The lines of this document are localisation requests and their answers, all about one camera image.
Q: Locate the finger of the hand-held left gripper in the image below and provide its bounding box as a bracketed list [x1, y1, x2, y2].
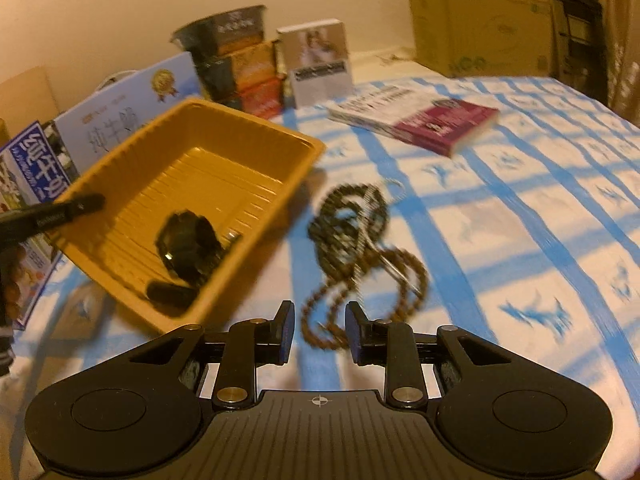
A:
[0, 194, 106, 247]

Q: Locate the long dark bead necklace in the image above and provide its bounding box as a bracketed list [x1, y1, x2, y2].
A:
[306, 182, 393, 286]

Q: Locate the red instant noodle bowl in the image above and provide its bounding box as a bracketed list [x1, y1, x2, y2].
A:
[235, 76, 285, 120]

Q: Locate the blue checkered tablecloth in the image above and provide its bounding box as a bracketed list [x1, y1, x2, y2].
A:
[0, 76, 640, 411]

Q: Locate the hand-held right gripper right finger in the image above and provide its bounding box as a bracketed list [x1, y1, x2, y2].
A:
[345, 302, 536, 411]

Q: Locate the brown bead bracelet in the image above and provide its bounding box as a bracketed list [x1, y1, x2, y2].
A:
[299, 246, 431, 352]

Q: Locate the light wooden board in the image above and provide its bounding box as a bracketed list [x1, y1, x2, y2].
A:
[0, 66, 61, 126]

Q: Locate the yellow plastic tray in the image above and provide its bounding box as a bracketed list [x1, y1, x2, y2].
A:
[50, 99, 326, 333]

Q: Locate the orange instant noodle bowl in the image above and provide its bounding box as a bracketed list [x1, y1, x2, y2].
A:
[195, 40, 277, 96]

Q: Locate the beige patterned curtain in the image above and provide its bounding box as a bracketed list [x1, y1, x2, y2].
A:
[590, 0, 640, 121]

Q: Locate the large cardboard box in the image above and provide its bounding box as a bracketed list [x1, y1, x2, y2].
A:
[400, 0, 558, 79]

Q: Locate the black wrist watch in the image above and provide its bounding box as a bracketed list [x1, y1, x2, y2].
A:
[146, 210, 238, 308]

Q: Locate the small white product box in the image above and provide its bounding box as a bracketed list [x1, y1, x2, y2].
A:
[276, 20, 353, 107]

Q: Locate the blue cartoon milk carton box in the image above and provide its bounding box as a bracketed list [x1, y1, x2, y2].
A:
[0, 121, 81, 331]

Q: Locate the white and maroon book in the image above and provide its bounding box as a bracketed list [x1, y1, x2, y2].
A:
[327, 91, 501, 157]

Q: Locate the metal key ring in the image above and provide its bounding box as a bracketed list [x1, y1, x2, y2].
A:
[382, 177, 407, 203]

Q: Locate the milk box with cow picture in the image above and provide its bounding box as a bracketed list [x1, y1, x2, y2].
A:
[52, 51, 203, 181]

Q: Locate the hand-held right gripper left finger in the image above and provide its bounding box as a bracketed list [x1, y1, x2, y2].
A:
[100, 301, 296, 411]

